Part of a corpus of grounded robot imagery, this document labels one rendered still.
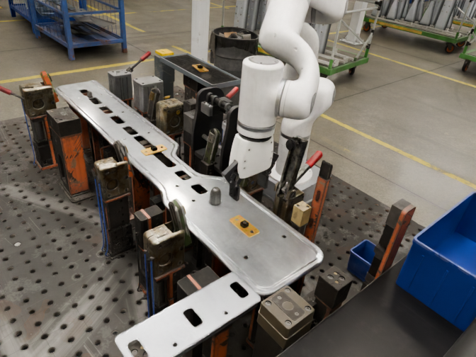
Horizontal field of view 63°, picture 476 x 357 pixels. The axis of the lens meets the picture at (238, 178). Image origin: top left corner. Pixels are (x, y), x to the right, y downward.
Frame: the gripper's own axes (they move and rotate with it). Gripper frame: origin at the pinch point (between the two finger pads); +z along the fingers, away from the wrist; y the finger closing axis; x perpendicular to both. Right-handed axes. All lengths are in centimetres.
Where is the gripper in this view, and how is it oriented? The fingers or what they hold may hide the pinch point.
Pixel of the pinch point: (248, 188)
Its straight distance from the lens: 95.7
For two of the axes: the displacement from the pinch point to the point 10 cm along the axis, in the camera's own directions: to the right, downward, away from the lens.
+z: -0.8, 8.3, 5.5
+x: 6.4, 4.7, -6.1
